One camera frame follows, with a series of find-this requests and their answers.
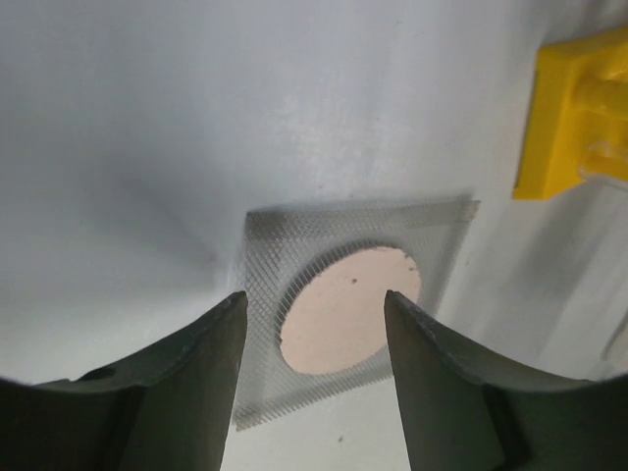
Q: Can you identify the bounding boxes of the wire gauze with ceramic centre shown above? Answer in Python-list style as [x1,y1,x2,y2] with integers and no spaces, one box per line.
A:
[234,194,479,430]

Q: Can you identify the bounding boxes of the yellow test tube rack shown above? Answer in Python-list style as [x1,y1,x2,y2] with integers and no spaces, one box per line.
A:
[512,26,627,200]

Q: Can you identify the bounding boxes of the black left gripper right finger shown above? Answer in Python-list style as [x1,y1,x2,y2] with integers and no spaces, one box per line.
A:
[384,291,627,470]

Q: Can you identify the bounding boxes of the clear glass test tube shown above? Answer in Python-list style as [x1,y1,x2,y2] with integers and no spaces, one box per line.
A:
[578,141,627,193]

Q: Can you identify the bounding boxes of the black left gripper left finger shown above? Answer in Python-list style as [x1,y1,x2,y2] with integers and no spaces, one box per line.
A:
[1,291,247,470]

